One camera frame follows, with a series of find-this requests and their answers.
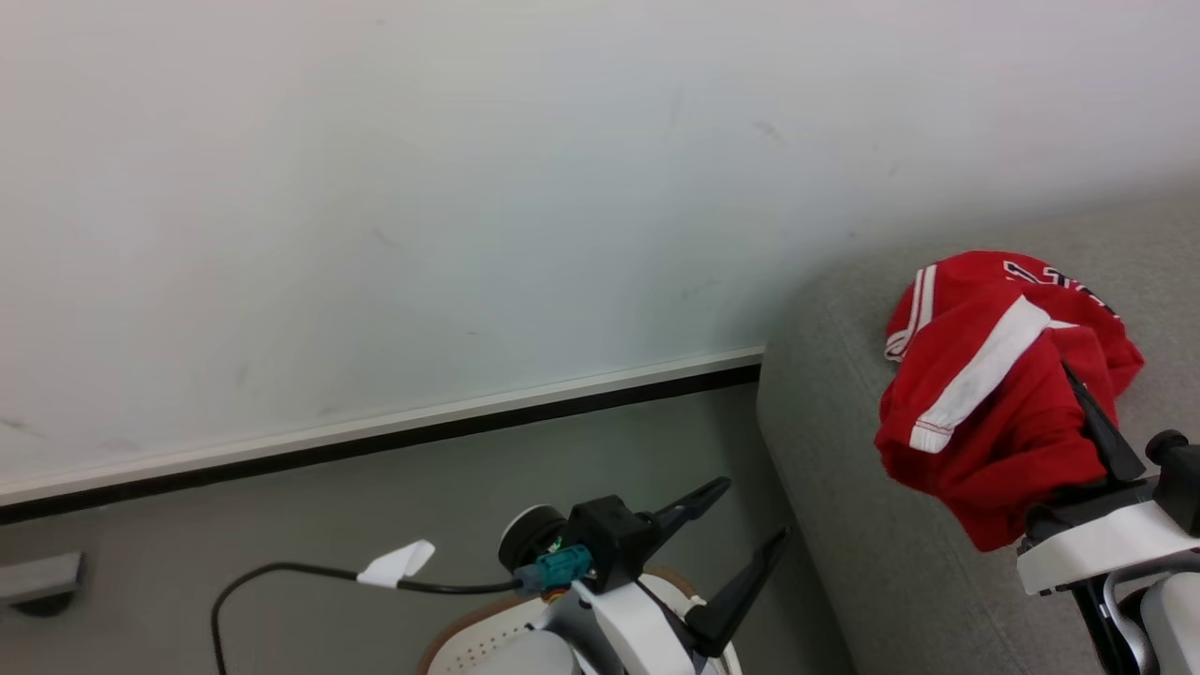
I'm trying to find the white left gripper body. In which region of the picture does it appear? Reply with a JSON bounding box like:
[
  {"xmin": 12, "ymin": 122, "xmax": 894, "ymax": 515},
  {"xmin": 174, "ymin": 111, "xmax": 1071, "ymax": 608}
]
[{"xmin": 544, "ymin": 574, "xmax": 742, "ymax": 675}]

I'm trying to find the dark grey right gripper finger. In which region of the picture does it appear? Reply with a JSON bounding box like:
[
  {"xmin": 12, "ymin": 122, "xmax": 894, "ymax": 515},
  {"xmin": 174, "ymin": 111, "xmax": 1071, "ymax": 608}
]
[{"xmin": 1062, "ymin": 361, "xmax": 1148, "ymax": 485}]

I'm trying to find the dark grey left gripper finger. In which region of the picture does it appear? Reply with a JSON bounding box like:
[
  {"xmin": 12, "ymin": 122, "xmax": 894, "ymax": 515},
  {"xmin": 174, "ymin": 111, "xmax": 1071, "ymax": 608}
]
[
  {"xmin": 687, "ymin": 528, "xmax": 791, "ymax": 657},
  {"xmin": 647, "ymin": 476, "xmax": 732, "ymax": 554}
]

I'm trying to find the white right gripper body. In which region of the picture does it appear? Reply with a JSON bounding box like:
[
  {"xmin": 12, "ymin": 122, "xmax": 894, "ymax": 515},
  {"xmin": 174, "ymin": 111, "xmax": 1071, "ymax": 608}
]
[{"xmin": 1017, "ymin": 476, "xmax": 1200, "ymax": 597}]

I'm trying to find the red jersey with white stripes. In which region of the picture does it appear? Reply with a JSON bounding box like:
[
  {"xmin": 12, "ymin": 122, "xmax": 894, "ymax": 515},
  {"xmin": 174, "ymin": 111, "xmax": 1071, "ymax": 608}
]
[{"xmin": 874, "ymin": 249, "xmax": 1147, "ymax": 553}]

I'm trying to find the grey fabric sofa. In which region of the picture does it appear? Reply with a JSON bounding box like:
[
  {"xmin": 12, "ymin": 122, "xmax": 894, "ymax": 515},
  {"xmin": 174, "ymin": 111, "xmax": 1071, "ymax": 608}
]
[{"xmin": 756, "ymin": 192, "xmax": 1200, "ymax": 675}]

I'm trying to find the white and black baseboard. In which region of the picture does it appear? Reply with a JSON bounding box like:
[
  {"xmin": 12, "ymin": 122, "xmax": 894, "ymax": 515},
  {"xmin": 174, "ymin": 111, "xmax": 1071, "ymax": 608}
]
[{"xmin": 0, "ymin": 345, "xmax": 766, "ymax": 526}]

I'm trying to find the grey floor door stop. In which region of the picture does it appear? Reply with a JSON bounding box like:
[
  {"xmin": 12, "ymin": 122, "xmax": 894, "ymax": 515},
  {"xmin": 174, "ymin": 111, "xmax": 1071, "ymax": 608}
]
[{"xmin": 0, "ymin": 551, "xmax": 87, "ymax": 618}]

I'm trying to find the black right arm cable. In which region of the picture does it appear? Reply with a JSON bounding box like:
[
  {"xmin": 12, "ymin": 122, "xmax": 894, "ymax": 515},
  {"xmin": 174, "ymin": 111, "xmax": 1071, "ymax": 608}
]
[{"xmin": 1069, "ymin": 577, "xmax": 1140, "ymax": 675}]

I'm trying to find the teal cable connector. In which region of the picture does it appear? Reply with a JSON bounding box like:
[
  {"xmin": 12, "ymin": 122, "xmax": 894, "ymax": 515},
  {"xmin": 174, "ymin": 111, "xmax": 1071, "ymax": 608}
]
[{"xmin": 514, "ymin": 547, "xmax": 595, "ymax": 593}]

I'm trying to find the white cable tag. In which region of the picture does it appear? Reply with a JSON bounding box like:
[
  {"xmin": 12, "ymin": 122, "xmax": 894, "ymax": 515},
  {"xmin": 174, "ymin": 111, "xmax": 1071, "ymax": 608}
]
[{"xmin": 356, "ymin": 540, "xmax": 437, "ymax": 590}]

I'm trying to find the thin black cable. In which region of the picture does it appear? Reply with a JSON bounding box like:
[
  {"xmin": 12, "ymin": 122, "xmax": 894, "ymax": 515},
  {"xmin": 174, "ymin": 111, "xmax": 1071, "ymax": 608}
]
[{"xmin": 210, "ymin": 561, "xmax": 526, "ymax": 675}]

